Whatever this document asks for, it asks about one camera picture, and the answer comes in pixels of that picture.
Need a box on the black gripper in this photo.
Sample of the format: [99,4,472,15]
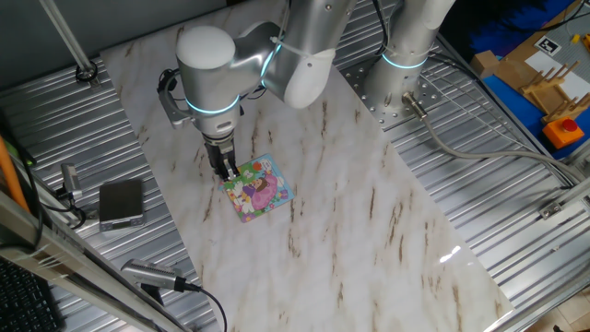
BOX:
[202,135,242,183]

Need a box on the colourful fairy puzzle board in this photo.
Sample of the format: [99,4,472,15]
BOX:
[218,153,296,224]

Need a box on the silver digital scale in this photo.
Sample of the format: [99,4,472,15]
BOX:
[98,178,147,233]

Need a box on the white marble pattern board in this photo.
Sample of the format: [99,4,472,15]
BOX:
[100,0,515,332]

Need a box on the metal pole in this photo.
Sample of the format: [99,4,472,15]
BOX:
[39,0,101,89]

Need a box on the orange tube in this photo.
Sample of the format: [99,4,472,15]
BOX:
[0,136,31,213]

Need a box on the black keyboard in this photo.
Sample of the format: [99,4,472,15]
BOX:
[0,257,64,332]

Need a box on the small cardboard box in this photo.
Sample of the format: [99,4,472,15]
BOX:
[469,49,502,79]

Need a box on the blue mat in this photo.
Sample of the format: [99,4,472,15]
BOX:
[481,73,590,160]

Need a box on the wooden peg rack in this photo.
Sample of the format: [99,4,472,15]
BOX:
[520,59,590,125]

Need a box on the orange emergency stop button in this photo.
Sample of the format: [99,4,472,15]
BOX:
[542,117,586,150]

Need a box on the black white marker tag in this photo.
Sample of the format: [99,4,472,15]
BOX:
[534,35,562,57]

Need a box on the white paper sheet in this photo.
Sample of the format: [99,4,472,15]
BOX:
[525,50,590,101]

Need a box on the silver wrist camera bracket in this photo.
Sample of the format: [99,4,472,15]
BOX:
[158,85,195,130]

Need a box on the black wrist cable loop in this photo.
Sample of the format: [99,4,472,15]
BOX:
[156,68,271,121]

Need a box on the black round cable connector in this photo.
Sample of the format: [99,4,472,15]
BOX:
[157,68,180,93]

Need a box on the black camera cable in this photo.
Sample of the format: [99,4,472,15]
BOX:
[177,276,230,332]

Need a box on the silver camera with black plug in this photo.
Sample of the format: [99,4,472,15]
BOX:
[120,258,188,293]

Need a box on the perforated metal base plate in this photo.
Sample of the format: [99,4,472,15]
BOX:
[338,50,444,133]

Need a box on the silver camera with vents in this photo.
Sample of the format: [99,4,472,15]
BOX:
[60,163,84,202]

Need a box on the aluminium frame beam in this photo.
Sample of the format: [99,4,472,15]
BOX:
[0,191,191,332]

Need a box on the black cable bundle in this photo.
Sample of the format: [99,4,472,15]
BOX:
[372,0,391,54]

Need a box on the thick grey cable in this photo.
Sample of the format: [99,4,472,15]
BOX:
[401,90,584,185]

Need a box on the metal corner bracket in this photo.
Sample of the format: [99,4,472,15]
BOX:
[538,200,566,221]

